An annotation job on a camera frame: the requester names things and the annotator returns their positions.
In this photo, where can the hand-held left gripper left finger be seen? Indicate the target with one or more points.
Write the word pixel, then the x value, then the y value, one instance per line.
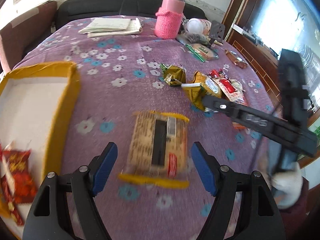
pixel 105 170

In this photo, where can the purple floral tablecloth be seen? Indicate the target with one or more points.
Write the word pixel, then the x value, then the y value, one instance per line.
pixel 100 110

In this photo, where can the orange soda cracker packet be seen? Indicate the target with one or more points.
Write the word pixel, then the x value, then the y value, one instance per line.
pixel 238 126

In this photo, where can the green and gold small packet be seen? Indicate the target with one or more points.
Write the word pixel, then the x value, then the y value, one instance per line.
pixel 175 73

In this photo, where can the wooden cabinet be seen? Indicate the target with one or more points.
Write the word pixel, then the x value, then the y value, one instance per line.
pixel 252 55

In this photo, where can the brown armchair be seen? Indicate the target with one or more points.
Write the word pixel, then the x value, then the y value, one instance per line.
pixel 25 30

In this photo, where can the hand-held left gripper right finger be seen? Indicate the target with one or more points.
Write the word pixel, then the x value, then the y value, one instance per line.
pixel 202 172

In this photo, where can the round crackers packet green edge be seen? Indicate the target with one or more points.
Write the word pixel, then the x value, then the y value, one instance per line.
pixel 203 51

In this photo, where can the white paper stack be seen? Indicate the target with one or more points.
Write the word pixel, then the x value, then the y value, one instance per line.
pixel 105 25

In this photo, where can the paper booklet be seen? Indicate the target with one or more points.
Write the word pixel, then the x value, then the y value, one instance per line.
pixel 133 29

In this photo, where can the yellow cardboard box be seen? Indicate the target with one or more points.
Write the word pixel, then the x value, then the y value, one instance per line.
pixel 30 100

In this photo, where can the yellow square cracker packet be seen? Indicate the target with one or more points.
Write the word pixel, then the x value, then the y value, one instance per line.
pixel 197 97

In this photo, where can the white round jar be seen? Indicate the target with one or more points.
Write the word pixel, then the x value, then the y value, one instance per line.
pixel 195 26

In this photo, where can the brown wafer packet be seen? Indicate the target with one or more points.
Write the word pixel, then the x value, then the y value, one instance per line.
pixel 236 60

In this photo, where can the small red candy packet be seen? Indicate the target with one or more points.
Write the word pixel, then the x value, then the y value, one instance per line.
pixel 215 73

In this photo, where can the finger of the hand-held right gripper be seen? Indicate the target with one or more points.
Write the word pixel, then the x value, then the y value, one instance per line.
pixel 237 111

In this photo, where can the black phone stand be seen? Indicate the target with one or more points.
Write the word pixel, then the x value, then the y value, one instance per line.
pixel 217 30

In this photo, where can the red and white snack packet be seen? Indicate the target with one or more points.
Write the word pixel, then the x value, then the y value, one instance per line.
pixel 228 88

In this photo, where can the pink thermos with knit sleeve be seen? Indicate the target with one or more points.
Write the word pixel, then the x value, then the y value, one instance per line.
pixel 167 22

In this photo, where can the glass window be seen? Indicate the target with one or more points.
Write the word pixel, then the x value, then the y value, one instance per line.
pixel 287 17

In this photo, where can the clear bag of dark snacks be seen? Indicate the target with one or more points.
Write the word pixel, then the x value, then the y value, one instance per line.
pixel 193 38

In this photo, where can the dark red peanut packet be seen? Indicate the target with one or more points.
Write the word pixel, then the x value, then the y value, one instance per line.
pixel 20 180

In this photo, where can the clear cracker packet yellow edges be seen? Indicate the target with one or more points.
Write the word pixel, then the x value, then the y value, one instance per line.
pixel 142 142

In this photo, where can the person's right hand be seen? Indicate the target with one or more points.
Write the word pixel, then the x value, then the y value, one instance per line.
pixel 287 187

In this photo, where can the black sofa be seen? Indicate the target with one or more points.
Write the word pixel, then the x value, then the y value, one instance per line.
pixel 100 7

